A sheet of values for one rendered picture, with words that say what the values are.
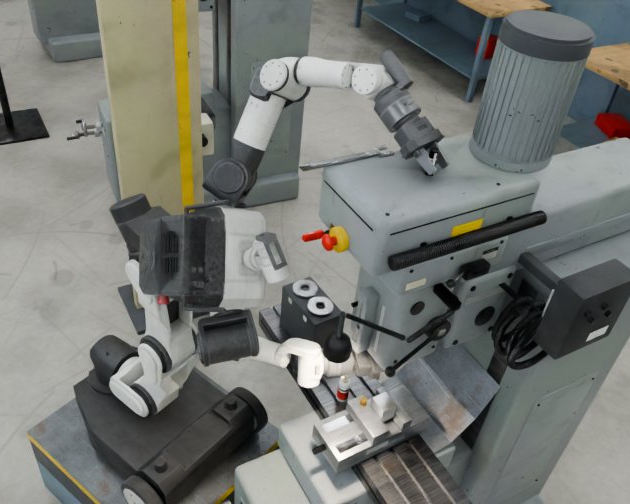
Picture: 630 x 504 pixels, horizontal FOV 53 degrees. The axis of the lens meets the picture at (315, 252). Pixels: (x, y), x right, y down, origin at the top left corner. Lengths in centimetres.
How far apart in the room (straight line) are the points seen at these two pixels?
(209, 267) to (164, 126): 165
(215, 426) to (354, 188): 138
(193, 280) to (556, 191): 99
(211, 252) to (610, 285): 95
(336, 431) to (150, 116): 176
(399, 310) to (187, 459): 114
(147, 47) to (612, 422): 296
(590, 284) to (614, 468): 209
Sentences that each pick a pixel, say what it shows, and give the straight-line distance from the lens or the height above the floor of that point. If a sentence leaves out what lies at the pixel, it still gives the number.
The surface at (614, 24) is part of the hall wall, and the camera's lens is 641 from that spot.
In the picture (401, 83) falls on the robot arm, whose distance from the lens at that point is 150.
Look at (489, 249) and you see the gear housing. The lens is 164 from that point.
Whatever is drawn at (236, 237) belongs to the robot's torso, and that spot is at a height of 164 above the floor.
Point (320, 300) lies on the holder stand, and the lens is 222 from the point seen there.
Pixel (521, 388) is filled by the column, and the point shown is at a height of 115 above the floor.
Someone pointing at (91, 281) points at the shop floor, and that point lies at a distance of 405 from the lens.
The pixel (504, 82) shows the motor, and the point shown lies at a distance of 153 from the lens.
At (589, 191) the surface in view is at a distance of 189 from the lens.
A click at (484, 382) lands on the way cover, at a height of 107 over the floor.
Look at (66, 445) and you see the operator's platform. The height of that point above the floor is 40.
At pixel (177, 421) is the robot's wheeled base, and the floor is 57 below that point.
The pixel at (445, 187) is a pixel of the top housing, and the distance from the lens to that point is 147.
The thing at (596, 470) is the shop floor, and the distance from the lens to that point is 355.
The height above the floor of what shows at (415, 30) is 23.
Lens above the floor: 265
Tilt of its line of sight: 39 degrees down
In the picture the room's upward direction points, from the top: 6 degrees clockwise
